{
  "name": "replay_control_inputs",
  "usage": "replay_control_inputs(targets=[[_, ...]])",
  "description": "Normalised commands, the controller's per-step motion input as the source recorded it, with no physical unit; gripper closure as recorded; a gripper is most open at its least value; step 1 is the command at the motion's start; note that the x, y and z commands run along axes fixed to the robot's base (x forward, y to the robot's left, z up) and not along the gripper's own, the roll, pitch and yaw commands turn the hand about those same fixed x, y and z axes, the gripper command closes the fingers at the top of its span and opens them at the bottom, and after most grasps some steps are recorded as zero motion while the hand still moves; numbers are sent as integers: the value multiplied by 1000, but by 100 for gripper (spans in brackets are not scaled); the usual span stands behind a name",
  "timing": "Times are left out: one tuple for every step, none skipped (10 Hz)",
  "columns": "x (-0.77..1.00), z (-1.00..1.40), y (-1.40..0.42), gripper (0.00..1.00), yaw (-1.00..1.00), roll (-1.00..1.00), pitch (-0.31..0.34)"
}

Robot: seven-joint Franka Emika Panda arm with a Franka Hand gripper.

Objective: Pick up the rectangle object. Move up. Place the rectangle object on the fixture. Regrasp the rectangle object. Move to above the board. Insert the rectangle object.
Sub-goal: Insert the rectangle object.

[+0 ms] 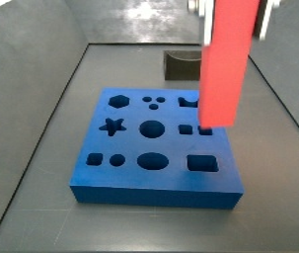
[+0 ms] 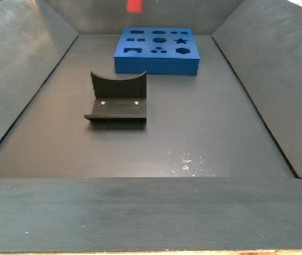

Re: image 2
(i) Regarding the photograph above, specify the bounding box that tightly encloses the blue foam shape board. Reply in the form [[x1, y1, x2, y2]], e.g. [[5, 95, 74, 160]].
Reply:
[[114, 27, 200, 76]]

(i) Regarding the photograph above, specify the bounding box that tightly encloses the black curved fixture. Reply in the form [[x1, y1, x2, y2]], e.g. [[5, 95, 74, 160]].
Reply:
[[85, 73, 148, 122]]

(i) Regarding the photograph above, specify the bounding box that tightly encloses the red rectangular block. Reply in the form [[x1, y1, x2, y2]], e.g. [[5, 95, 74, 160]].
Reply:
[[128, 0, 144, 13]]

